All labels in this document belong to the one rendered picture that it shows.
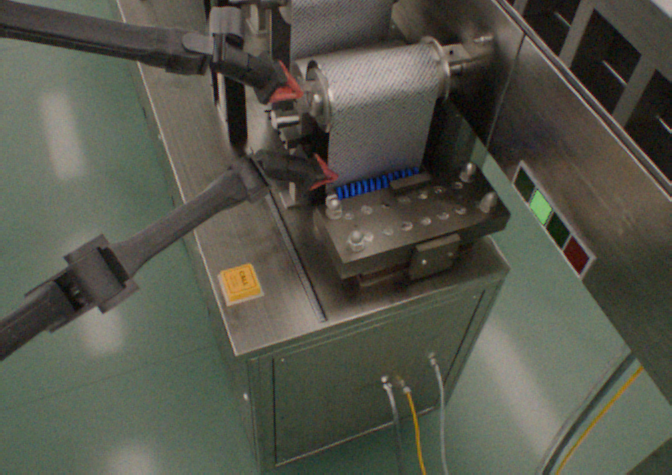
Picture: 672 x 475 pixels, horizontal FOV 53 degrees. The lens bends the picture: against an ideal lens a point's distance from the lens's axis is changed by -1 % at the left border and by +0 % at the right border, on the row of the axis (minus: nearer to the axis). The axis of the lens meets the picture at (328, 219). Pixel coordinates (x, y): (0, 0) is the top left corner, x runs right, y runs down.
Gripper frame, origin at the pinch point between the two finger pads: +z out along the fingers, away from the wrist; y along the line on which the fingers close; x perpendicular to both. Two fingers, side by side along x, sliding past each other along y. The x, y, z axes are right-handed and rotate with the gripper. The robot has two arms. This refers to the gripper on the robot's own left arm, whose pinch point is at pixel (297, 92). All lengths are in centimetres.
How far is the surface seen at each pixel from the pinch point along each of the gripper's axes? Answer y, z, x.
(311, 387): 31, 36, -56
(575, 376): 28, 152, -42
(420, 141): 6.8, 30.0, 4.6
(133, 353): -28, 37, -129
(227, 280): 16.5, 4.3, -39.8
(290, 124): -0.2, 4.0, -7.5
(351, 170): 7.1, 19.6, -8.4
